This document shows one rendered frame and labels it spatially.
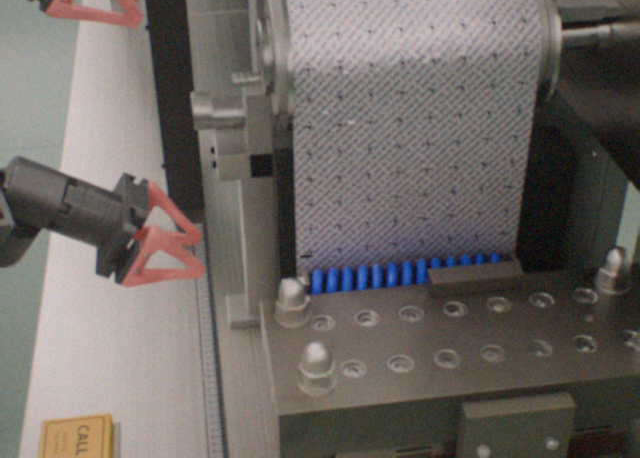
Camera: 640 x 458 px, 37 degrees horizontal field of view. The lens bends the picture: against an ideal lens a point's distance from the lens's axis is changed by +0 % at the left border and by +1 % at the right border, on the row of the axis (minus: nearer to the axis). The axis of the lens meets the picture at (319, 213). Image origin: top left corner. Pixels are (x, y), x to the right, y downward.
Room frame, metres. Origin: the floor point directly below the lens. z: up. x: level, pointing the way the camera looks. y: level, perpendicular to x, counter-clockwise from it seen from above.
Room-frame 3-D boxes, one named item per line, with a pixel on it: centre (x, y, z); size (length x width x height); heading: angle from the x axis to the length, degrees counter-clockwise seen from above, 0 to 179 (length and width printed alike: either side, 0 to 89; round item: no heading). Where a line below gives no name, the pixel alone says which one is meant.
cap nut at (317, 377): (0.63, 0.00, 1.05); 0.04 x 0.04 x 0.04
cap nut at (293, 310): (0.73, 0.03, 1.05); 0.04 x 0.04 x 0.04
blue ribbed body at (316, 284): (0.79, -0.09, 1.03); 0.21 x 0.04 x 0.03; 98
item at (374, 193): (0.82, -0.09, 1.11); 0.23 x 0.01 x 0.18; 98
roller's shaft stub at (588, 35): (0.90, -0.25, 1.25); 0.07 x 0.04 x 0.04; 98
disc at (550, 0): (0.89, -0.21, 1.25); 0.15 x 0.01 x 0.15; 8
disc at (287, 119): (0.86, 0.04, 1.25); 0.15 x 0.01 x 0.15; 8
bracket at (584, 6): (0.90, -0.26, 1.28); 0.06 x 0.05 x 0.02; 98
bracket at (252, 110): (0.89, 0.08, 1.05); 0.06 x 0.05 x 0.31; 98
